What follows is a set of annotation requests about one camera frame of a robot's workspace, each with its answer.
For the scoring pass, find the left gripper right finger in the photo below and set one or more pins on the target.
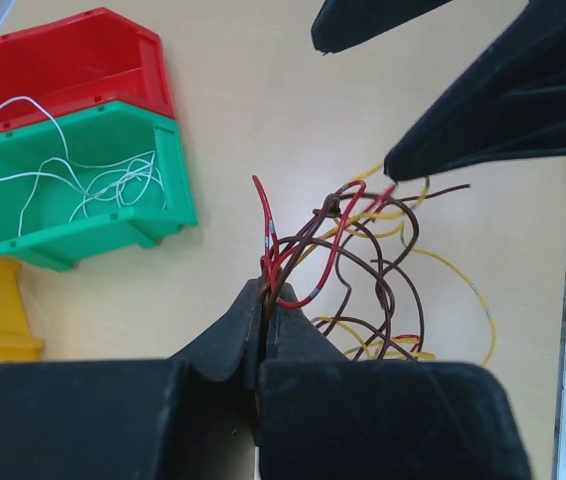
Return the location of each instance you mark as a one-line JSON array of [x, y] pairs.
[[338, 419]]

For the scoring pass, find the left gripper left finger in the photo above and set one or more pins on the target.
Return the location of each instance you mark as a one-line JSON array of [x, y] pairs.
[[188, 416]]

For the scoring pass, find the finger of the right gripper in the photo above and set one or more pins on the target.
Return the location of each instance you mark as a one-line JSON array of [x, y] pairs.
[[344, 24], [509, 104]]

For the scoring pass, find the red bin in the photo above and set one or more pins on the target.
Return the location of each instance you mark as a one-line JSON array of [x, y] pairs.
[[78, 62]]

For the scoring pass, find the near green bin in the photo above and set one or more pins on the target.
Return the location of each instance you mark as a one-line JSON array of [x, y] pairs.
[[90, 182]]

